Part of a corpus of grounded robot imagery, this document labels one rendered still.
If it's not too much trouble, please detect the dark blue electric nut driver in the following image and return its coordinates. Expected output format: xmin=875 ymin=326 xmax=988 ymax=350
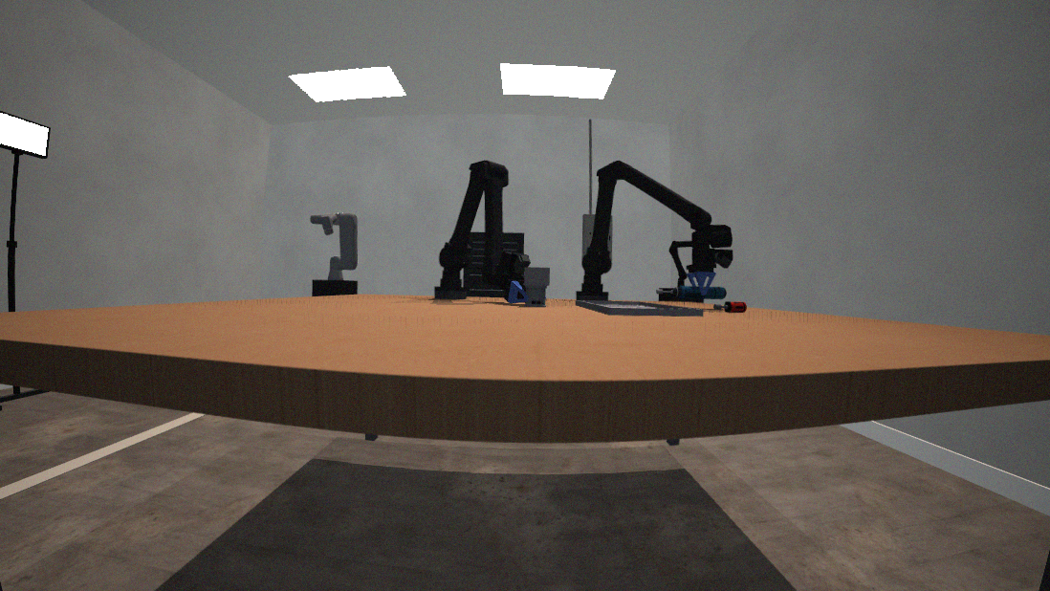
xmin=656 ymin=286 xmax=727 ymax=299

